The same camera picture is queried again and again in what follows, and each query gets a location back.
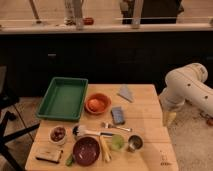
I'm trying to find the grey towel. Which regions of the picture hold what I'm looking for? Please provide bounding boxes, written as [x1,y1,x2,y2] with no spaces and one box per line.
[118,84,133,102]

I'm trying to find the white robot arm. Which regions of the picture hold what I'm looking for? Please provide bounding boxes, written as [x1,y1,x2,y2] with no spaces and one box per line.
[159,63,213,126]

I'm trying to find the metal cup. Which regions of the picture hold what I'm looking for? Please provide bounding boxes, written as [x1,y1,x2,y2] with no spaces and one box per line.
[127,135,143,152]

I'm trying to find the blue grey sponge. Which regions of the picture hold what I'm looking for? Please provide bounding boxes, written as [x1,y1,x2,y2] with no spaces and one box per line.
[111,107,125,125]

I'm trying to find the green plastic cup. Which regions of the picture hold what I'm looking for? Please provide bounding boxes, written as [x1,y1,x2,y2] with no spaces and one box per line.
[110,135,124,151]

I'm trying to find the orange bowl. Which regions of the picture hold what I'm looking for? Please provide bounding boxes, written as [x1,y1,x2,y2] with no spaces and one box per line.
[84,93,111,115]

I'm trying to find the orange fruit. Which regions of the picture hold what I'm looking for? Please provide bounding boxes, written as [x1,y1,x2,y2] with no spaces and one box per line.
[88,99,105,112]

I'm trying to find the dark red bowl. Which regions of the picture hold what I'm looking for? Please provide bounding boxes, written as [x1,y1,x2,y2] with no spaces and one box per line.
[73,137,100,166]

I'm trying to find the green plastic tray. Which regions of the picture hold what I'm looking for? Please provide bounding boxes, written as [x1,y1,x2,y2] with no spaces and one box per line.
[37,77,88,122]

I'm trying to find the green vegetable piece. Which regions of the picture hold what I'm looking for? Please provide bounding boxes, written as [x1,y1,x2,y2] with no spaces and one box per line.
[65,154,74,167]

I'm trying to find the small white bowl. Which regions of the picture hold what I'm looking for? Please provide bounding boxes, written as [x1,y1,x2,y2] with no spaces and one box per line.
[49,126,67,145]

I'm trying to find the wooden block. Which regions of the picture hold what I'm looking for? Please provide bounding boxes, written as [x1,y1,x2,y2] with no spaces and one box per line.
[35,148,63,163]

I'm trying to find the red object on counter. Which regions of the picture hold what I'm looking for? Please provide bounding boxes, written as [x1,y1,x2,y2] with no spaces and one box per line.
[83,17,94,25]

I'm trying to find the black chair frame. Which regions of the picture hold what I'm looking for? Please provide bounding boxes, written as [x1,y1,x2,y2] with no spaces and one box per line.
[0,65,41,171]

